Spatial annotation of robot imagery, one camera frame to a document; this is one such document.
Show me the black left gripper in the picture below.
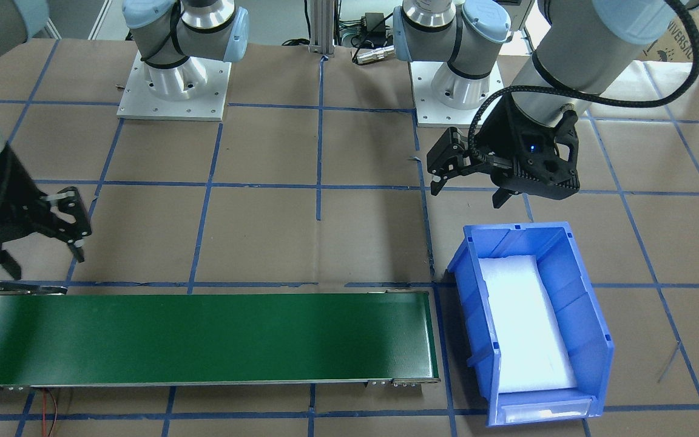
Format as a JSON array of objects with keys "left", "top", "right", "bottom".
[{"left": 425, "top": 127, "right": 521, "bottom": 209}]

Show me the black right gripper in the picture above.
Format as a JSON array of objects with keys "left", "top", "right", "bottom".
[{"left": 0, "top": 186, "right": 92, "bottom": 280}]

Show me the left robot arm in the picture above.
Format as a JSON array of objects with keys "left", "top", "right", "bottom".
[{"left": 392, "top": 1, "right": 699, "bottom": 208}]

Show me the green conveyor belt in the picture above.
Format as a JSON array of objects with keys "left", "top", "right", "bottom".
[{"left": 0, "top": 291, "right": 439, "bottom": 389}]

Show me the silver metal cylinder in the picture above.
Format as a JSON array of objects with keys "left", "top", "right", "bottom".
[{"left": 353, "top": 46, "right": 396, "bottom": 66}]

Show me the white foam pad bin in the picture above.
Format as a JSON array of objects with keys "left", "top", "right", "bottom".
[{"left": 478, "top": 256, "right": 577, "bottom": 393}]

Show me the blue bin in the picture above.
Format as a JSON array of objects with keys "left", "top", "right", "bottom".
[{"left": 447, "top": 222, "right": 614, "bottom": 427}]

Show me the black power brick top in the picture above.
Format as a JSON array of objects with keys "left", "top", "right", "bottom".
[{"left": 360, "top": 12, "right": 387, "bottom": 34}]

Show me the cardboard box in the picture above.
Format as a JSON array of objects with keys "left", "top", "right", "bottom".
[{"left": 641, "top": 6, "right": 699, "bottom": 65}]

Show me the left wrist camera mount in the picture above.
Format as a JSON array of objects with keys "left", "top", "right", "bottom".
[{"left": 475, "top": 95, "right": 580, "bottom": 201}]

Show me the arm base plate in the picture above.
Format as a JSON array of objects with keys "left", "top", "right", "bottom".
[
  {"left": 410, "top": 61, "right": 503, "bottom": 128},
  {"left": 117, "top": 53, "right": 233, "bottom": 122}
]

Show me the red black wire pair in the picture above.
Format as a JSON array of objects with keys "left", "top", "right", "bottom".
[{"left": 40, "top": 388, "right": 75, "bottom": 437}]

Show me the aluminium frame post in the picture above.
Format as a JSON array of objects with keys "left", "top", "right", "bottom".
[{"left": 306, "top": 1, "right": 339, "bottom": 58}]

